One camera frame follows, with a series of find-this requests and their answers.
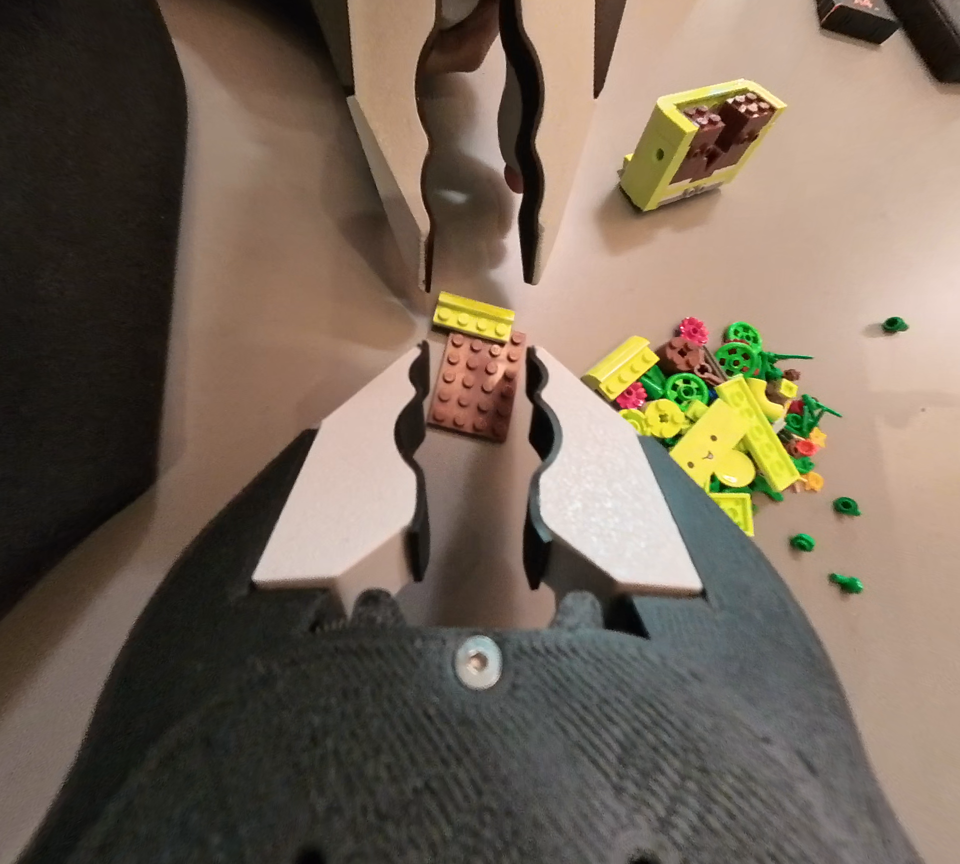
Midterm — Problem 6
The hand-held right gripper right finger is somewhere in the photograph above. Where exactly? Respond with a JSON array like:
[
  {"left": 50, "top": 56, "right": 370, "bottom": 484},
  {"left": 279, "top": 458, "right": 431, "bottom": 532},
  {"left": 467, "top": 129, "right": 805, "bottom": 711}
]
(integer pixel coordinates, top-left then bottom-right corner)
[{"left": 526, "top": 345, "right": 706, "bottom": 614}]

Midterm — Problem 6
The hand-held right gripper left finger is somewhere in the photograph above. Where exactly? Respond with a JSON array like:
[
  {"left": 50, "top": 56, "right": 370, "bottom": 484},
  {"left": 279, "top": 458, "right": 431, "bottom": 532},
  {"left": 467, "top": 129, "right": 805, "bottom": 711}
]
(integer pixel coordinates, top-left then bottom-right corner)
[{"left": 251, "top": 343, "right": 432, "bottom": 614}]

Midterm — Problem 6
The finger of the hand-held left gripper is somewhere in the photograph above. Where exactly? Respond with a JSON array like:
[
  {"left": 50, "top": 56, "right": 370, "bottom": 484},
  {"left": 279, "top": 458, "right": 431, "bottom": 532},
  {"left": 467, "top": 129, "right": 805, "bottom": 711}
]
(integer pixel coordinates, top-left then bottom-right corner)
[
  {"left": 339, "top": 0, "right": 444, "bottom": 294},
  {"left": 497, "top": 0, "right": 599, "bottom": 286}
]

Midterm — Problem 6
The lime face tile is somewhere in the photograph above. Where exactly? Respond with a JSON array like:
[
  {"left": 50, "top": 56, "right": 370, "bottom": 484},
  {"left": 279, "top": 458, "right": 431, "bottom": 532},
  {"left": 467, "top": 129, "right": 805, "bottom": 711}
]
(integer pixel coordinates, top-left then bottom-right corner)
[{"left": 669, "top": 399, "right": 757, "bottom": 490}]

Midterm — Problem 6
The lime brick box with brown bricks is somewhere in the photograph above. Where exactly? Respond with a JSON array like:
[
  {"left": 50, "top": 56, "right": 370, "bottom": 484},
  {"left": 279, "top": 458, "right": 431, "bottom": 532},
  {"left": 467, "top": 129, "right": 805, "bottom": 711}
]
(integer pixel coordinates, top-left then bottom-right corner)
[{"left": 618, "top": 79, "right": 789, "bottom": 213}]

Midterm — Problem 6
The lime curved brick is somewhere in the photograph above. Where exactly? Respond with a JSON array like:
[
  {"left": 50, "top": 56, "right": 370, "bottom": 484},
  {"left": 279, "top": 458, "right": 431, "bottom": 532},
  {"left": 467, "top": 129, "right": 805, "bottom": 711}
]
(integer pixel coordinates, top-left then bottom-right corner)
[{"left": 581, "top": 335, "right": 661, "bottom": 400}]

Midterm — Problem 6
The long lime toy plate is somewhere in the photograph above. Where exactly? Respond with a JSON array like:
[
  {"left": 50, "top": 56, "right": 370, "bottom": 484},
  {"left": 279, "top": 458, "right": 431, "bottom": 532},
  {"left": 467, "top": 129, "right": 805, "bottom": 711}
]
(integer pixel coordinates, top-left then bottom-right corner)
[{"left": 716, "top": 377, "right": 796, "bottom": 494}]

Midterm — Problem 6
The lime bracket build with brown plate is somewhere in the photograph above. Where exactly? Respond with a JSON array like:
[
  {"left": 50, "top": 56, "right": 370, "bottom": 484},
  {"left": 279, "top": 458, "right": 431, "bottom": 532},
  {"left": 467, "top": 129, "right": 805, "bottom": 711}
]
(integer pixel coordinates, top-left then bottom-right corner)
[{"left": 426, "top": 290, "right": 528, "bottom": 444}]

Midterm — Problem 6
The person's left hand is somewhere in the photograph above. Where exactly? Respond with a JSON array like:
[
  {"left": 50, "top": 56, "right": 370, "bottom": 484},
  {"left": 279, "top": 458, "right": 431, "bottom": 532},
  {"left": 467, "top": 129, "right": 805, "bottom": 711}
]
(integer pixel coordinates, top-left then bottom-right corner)
[{"left": 418, "top": 0, "right": 528, "bottom": 194}]

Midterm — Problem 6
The pile of small toy bricks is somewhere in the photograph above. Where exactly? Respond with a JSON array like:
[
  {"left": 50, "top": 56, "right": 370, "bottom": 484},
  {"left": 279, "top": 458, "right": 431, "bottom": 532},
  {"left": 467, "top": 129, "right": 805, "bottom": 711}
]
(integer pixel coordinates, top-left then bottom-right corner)
[{"left": 581, "top": 315, "right": 845, "bottom": 535}]

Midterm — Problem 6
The black battery pack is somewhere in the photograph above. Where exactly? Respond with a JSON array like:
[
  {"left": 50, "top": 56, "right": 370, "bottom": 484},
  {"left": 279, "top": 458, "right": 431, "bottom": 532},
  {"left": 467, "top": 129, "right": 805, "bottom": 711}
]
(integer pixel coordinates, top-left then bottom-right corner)
[{"left": 813, "top": 0, "right": 900, "bottom": 46}]

